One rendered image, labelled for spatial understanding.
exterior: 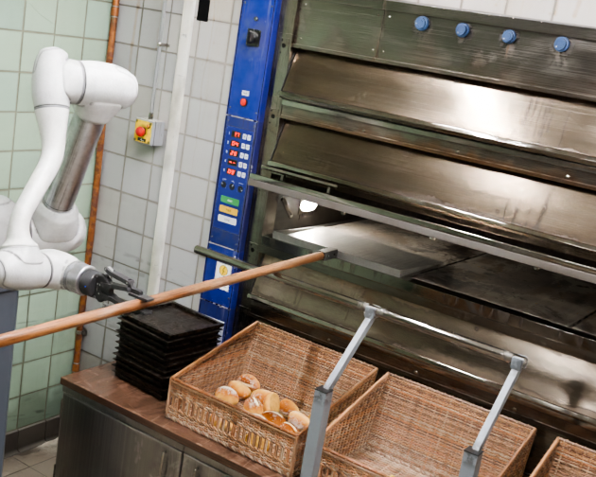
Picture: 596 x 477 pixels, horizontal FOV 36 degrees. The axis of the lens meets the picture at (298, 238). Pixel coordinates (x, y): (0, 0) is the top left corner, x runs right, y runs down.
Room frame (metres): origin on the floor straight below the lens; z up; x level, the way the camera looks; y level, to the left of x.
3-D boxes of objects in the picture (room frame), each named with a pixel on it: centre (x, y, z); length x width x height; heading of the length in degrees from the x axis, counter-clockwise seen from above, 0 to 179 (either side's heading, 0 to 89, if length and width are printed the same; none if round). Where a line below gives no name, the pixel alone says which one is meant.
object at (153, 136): (3.65, 0.67, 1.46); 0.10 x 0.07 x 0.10; 58
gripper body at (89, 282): (2.42, 0.53, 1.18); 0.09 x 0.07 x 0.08; 58
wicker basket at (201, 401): (2.97, 0.00, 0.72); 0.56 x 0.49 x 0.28; 57
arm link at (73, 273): (2.46, 0.59, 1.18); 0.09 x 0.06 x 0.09; 148
